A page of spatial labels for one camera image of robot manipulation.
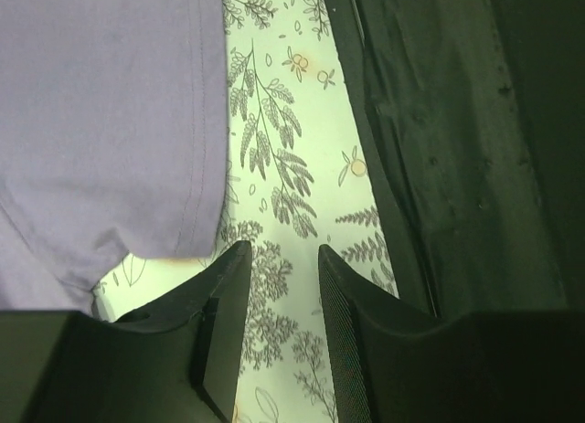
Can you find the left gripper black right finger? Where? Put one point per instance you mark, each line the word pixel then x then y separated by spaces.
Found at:
pixel 393 363

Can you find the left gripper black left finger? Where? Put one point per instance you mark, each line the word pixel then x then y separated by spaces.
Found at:
pixel 176 359

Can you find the purple t shirt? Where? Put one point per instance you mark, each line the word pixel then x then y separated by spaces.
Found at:
pixel 114 141

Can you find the floral patterned table cloth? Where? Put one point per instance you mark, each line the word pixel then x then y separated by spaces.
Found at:
pixel 297 179

